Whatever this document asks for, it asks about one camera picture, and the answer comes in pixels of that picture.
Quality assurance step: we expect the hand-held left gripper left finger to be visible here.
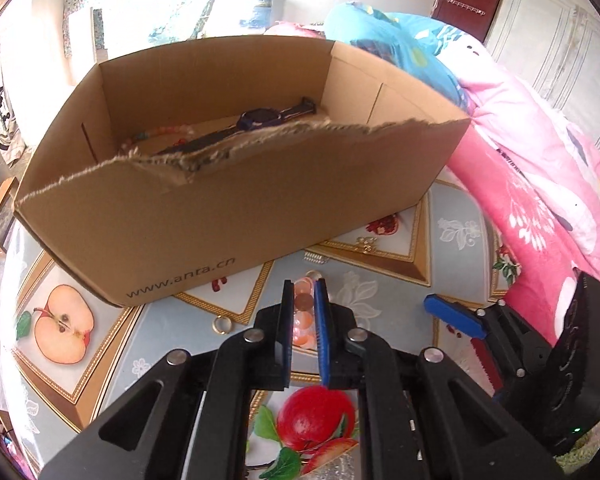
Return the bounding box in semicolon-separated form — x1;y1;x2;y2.
40;280;295;480

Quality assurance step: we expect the pink floral blanket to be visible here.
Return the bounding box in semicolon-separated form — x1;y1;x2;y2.
265;20;600;346

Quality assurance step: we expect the brown cardboard box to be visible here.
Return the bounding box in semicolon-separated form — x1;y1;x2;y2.
14;35;471;308

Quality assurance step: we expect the multicolour bead bracelet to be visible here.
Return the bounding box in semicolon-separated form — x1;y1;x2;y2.
119;125;196;153

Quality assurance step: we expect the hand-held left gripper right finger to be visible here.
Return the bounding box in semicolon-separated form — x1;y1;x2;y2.
316;280;566;480

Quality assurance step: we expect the blue patterned quilt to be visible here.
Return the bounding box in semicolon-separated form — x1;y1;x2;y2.
325;2;476;111

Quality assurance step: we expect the pink bead bracelet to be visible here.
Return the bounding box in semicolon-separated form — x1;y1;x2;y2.
292;271;323;348

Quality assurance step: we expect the white wardrobe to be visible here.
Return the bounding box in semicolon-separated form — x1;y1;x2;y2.
485;0;600;156

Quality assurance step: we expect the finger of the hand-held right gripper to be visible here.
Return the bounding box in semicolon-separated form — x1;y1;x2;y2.
424;292;553;361
485;340;546;406

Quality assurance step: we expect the dark purple smartwatch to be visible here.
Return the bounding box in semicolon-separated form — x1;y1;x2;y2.
155;97;317;156

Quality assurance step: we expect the blue water bottle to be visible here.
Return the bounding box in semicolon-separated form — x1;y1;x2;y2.
239;0;276;28

